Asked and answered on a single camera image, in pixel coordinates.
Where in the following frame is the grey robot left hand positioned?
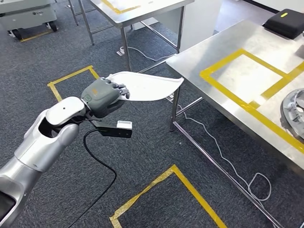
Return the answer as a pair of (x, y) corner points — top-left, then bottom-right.
(81, 77), (131, 120)

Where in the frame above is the white curved plastic part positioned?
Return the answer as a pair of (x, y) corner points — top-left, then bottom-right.
(106, 71), (185, 102)

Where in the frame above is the yellow tape workbench outline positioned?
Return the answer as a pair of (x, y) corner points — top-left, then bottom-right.
(199, 47), (304, 155)

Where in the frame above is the stainless steel workbench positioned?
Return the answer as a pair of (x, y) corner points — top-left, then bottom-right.
(165, 19), (304, 228)

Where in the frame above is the stainless steel table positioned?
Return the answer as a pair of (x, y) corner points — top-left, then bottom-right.
(67, 0), (195, 72)

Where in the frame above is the grey wheeled machine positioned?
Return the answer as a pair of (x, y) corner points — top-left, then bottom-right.
(0, 0), (58, 41)

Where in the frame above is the yellow floor tape square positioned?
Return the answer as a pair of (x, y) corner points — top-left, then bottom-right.
(109, 164), (229, 228)

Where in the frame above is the black zip case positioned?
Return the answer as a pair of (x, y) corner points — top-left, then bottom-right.
(263, 8), (304, 40)

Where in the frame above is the grey wheel hubcap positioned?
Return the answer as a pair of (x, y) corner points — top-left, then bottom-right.
(280, 88), (304, 141)

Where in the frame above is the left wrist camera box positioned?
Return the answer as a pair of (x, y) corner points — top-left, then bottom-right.
(91, 120), (133, 139)

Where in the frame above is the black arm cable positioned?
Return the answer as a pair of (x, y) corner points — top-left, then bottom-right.
(67, 128), (117, 228)

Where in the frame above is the white floor cable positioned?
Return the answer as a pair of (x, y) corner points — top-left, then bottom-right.
(125, 46), (272, 209)

